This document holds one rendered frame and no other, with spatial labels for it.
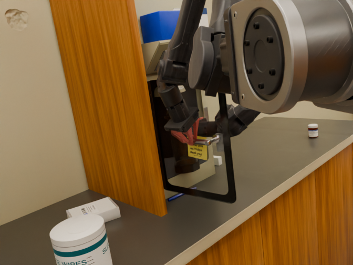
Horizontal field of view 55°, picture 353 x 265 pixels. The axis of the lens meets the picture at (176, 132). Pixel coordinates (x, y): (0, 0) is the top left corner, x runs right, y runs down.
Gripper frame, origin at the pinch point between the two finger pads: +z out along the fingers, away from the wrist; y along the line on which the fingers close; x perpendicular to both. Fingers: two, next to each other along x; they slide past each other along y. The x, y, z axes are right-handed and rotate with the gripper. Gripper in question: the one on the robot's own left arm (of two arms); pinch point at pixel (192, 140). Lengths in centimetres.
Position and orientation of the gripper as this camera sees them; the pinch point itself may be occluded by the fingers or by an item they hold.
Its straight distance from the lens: 103.2
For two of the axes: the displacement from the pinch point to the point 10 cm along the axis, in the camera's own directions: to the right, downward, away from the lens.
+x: 7.5, 0.6, -6.6
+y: -5.4, 6.3, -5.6
